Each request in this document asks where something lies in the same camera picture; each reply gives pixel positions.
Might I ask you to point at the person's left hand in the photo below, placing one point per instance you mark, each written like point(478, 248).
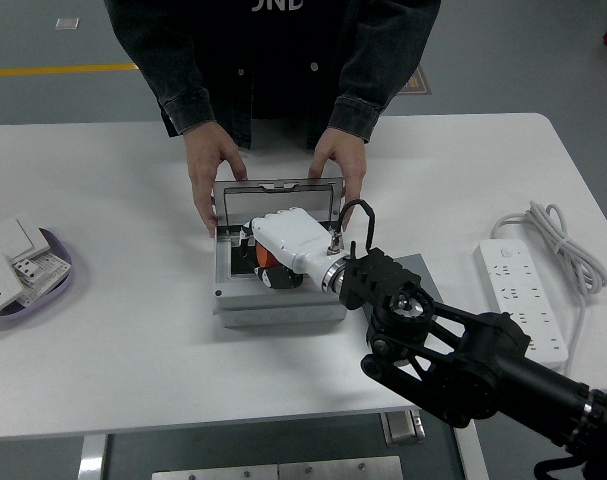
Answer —
point(348, 160)

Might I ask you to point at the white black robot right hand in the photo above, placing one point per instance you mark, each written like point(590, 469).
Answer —
point(288, 235)

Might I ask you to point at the person's right hand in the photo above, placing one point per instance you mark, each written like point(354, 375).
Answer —
point(205, 160)

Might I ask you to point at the orange cylinder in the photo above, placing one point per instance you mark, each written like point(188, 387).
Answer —
point(264, 255)

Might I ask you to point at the grey electrical box with lid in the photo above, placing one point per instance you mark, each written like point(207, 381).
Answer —
point(263, 307)

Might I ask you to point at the person's left forearm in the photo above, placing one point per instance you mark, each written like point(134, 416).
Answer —
point(378, 75)

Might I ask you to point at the person's right forearm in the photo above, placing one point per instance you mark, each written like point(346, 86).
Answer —
point(173, 75)

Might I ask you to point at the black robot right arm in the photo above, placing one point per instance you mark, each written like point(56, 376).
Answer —
point(483, 360)

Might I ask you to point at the grey cube with round hole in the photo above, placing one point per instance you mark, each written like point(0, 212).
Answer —
point(423, 275)

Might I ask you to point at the person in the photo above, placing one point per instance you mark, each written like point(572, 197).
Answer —
point(278, 60)

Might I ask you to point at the white power strip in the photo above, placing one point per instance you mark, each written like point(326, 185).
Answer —
point(503, 270)

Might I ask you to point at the small metal floor plate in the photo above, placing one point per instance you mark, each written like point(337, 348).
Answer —
point(67, 24)

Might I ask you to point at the purple plastic tray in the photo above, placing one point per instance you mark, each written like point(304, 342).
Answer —
point(58, 295)

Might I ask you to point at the small white socket module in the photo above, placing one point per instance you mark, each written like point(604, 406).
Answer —
point(25, 270)

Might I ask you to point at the white table leg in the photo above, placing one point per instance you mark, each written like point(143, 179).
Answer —
point(92, 457)
point(473, 455)

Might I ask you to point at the white perforated panel frame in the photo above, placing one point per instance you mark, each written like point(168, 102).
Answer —
point(53, 267)

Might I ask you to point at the white rocker switch plate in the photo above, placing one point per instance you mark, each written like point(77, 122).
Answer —
point(13, 235)

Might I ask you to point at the grey metal table bracket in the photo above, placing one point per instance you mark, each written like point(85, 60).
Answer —
point(403, 427)

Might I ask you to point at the steel base plate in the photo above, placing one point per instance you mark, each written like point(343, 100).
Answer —
point(215, 472)

